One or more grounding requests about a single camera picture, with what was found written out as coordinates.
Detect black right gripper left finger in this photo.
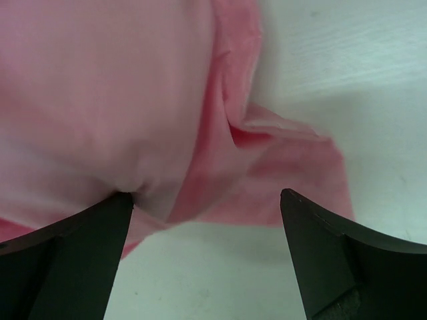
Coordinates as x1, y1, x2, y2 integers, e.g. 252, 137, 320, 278
1, 193, 133, 320

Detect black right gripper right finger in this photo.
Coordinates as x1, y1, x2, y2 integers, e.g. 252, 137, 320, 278
280, 189, 426, 320

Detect pink satin pillowcase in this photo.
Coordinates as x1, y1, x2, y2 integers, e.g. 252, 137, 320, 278
1, 1, 353, 253

